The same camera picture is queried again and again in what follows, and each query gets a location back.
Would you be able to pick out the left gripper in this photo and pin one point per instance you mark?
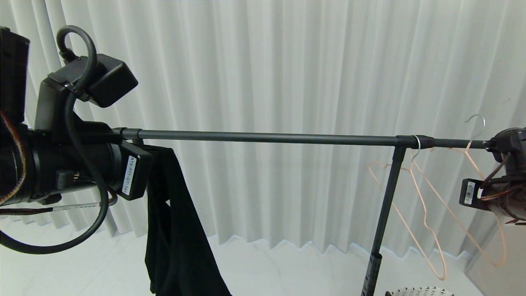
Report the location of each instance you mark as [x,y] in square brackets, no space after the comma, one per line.
[57,156]

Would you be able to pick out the black garment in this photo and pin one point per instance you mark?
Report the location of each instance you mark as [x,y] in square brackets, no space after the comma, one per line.
[176,230]

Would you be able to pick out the pink clothes hanger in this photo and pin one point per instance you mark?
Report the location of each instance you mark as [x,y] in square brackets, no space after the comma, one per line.
[424,213]
[464,229]

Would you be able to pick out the black clothes rack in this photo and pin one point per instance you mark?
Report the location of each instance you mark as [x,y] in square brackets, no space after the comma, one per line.
[267,137]

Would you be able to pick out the white laundry basket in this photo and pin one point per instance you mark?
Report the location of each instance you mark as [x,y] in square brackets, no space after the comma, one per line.
[419,292]

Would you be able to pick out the white curtain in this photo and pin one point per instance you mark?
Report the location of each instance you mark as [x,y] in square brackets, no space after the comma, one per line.
[287,61]

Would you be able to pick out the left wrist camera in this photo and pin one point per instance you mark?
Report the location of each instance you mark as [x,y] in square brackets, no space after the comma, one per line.
[111,82]

